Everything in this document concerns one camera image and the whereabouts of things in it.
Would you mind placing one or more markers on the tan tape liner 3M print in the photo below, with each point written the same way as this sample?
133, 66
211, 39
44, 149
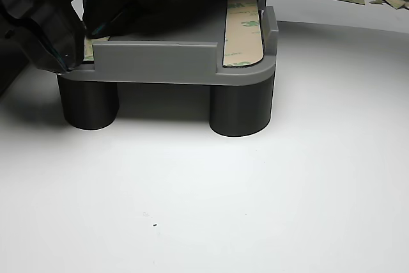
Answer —
243, 36
89, 50

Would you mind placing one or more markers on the grey fixture with black legs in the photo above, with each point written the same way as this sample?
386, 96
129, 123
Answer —
159, 59

